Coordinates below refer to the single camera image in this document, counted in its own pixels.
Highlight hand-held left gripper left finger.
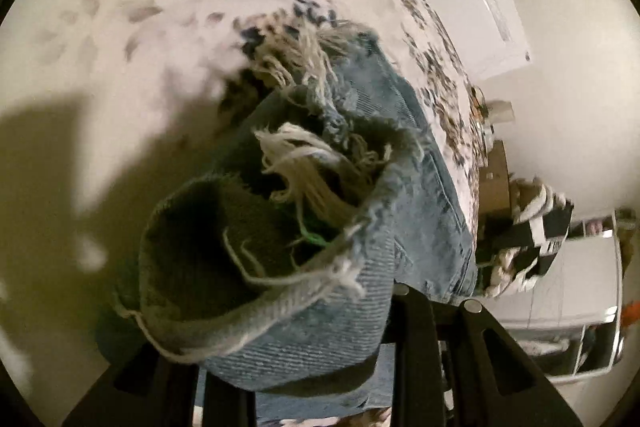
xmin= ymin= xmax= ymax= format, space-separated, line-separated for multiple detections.
xmin=62 ymin=341 xmax=257 ymax=427

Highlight blue denim pants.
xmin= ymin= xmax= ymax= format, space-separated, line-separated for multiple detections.
xmin=97 ymin=24 xmax=481 ymax=424

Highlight white door frame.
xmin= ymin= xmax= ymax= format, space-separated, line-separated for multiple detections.
xmin=449 ymin=0 xmax=532 ymax=80

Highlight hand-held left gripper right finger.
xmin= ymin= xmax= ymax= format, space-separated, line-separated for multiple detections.
xmin=382 ymin=284 xmax=584 ymax=427

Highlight brown cardboard box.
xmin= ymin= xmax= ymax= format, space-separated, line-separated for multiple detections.
xmin=479 ymin=141 xmax=517 ymax=219

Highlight white plastic drawer cabinet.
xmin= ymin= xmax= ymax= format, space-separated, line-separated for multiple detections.
xmin=492 ymin=227 xmax=627 ymax=380

